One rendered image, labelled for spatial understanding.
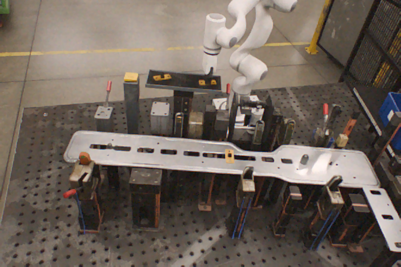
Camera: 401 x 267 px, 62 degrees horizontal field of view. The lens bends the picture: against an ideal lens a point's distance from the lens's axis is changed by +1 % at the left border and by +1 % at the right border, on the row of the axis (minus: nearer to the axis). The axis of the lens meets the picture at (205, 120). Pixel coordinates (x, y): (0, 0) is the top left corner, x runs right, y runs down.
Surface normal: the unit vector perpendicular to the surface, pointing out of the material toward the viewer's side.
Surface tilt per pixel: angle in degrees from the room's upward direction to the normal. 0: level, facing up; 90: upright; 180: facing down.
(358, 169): 0
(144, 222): 0
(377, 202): 0
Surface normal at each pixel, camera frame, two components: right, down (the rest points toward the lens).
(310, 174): 0.11, -0.76
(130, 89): 0.00, 0.65
